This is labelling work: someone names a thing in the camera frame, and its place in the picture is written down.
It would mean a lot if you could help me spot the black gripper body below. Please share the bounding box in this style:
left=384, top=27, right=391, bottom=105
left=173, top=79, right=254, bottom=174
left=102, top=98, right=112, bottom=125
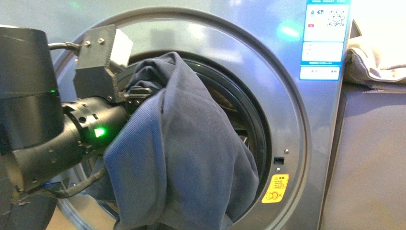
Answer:
left=116, top=72, right=156, bottom=115

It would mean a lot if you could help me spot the beige cloth pile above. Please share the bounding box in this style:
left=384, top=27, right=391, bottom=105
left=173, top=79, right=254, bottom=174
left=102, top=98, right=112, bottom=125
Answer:
left=344, top=21, right=406, bottom=94

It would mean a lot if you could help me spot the blue white energy label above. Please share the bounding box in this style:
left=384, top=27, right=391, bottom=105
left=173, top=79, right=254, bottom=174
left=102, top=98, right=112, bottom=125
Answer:
left=299, top=0, right=351, bottom=81

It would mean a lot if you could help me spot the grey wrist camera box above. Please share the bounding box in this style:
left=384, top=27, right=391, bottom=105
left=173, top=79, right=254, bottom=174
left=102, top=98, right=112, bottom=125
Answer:
left=73, top=24, right=133, bottom=103

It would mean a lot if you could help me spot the yellow warning sticker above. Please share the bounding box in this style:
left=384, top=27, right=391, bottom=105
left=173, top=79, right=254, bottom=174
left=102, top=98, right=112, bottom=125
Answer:
left=261, top=173, right=290, bottom=204

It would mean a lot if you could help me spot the navy blue knit garment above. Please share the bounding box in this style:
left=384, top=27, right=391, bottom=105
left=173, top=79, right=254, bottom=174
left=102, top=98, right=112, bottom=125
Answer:
left=87, top=52, right=259, bottom=230

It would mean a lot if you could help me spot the grey side cabinet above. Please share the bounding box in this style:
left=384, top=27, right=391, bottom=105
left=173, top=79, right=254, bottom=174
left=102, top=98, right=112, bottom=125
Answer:
left=320, top=84, right=406, bottom=230

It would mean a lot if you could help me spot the grey front-load washing machine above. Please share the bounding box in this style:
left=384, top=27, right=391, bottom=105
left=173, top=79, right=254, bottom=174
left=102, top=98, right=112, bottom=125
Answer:
left=0, top=0, right=343, bottom=230

